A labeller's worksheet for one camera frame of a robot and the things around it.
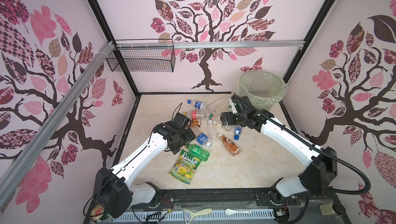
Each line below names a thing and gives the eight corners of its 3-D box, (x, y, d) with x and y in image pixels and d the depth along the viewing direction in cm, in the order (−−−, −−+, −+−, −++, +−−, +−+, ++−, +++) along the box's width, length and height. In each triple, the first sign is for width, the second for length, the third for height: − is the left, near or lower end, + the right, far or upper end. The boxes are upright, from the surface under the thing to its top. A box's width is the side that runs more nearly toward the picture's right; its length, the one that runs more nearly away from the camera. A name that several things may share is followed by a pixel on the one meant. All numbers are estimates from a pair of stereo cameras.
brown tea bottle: (233, 158, 88) (234, 155, 84) (217, 138, 96) (218, 134, 93) (239, 154, 90) (241, 150, 86) (223, 134, 98) (224, 130, 94)
